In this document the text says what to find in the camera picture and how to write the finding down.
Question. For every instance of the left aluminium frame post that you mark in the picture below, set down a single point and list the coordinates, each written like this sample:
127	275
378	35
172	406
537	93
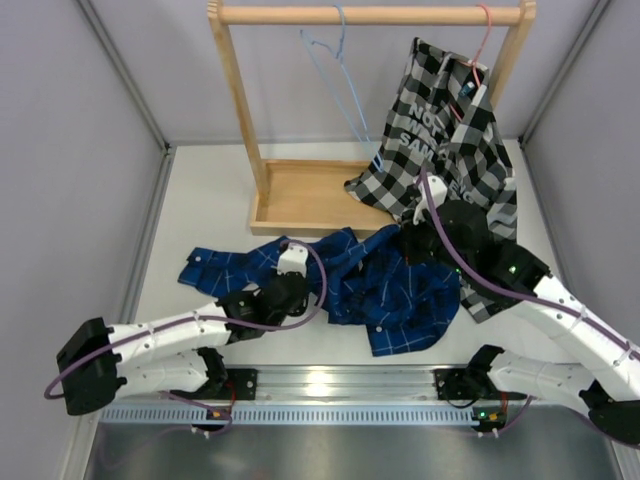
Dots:
101	33

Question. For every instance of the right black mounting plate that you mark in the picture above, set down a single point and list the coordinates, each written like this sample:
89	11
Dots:
452	385

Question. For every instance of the black mounting plate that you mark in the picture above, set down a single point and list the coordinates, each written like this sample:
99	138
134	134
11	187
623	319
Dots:
452	385
241	385

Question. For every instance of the blue plaid shirt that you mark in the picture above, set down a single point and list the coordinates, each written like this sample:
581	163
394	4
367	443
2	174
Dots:
366	282

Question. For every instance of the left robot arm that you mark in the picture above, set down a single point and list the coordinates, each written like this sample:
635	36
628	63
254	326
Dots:
101	363

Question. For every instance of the wooden clothes rack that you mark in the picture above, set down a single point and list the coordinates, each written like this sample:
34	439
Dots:
305	197

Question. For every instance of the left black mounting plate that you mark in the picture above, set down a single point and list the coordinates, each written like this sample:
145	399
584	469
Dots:
241	385

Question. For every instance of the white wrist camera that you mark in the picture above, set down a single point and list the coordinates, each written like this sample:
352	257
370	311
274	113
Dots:
292	259
437	192

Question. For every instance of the pink wire hanger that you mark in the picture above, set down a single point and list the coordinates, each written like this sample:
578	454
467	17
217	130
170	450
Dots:
484	40

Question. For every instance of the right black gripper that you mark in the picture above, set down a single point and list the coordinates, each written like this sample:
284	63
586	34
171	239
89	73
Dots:
410	235

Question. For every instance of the perforated cable duct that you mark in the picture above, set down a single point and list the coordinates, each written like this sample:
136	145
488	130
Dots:
353	415

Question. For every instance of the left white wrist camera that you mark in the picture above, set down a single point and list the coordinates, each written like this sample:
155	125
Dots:
292	259

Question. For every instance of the black white checkered shirt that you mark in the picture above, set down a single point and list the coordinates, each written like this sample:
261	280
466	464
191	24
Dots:
441	120

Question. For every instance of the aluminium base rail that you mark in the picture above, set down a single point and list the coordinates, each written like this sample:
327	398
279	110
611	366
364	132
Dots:
286	383

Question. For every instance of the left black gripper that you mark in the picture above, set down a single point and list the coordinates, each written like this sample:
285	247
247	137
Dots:
300	307

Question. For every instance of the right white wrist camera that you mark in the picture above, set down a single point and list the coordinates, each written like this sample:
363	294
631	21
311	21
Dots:
437	192

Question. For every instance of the right aluminium frame post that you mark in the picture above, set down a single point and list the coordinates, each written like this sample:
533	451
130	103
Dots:
576	48

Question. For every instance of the aluminium frame post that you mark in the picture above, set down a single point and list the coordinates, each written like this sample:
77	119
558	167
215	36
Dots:
101	33
576	48

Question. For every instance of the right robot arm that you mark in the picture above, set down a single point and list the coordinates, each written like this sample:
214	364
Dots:
602	383

